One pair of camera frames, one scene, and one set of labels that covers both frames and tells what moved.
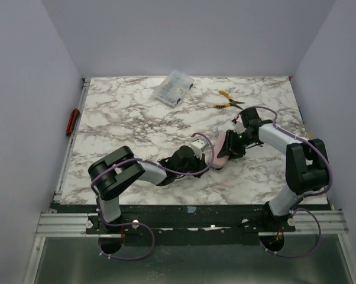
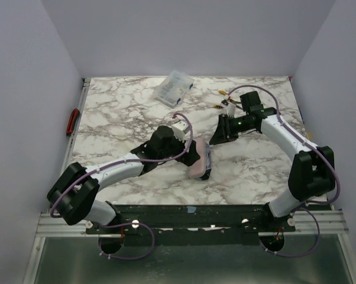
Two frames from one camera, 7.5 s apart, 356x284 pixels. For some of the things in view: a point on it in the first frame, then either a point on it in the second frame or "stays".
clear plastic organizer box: [173, 88] stays
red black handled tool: [72, 121] stays
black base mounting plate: [191, 224] stays
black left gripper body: [201, 161] -> [191, 157]
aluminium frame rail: [67, 225] stays
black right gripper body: [231, 145] -> [223, 127]
